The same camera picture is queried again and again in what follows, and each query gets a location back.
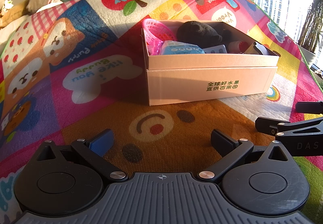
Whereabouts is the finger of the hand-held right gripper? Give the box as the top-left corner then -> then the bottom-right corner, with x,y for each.
255,116 -> 323,138
296,101 -> 323,114

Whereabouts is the pink toy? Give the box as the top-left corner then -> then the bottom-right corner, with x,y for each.
148,43 -> 162,56

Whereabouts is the white plant pot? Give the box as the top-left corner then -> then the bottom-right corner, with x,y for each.
299,46 -> 317,65

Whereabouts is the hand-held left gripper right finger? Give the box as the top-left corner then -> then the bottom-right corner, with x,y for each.
198,129 -> 293,182

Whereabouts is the tall green plant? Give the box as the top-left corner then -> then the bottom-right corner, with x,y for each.
298,0 -> 323,53

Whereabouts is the tan cushion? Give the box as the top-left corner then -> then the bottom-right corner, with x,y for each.
0,13 -> 28,29

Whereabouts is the cardboard box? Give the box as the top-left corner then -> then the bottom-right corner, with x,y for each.
141,19 -> 280,106

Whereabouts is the white plush toy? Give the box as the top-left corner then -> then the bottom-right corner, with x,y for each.
0,0 -> 14,16

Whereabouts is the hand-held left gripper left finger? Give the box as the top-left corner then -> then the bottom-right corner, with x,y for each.
37,129 -> 128,182

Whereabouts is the small white bottle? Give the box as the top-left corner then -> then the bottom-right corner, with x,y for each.
228,40 -> 250,54

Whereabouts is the black plush toy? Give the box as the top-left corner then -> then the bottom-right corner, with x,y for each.
176,21 -> 238,49

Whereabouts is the colourful printed play mat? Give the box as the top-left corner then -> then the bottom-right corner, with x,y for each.
0,0 -> 323,214

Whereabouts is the pink plastic toy strainer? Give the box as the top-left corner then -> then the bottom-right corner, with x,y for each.
142,19 -> 178,45

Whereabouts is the blue white tissue packet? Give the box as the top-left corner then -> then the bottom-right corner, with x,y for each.
159,40 -> 206,55

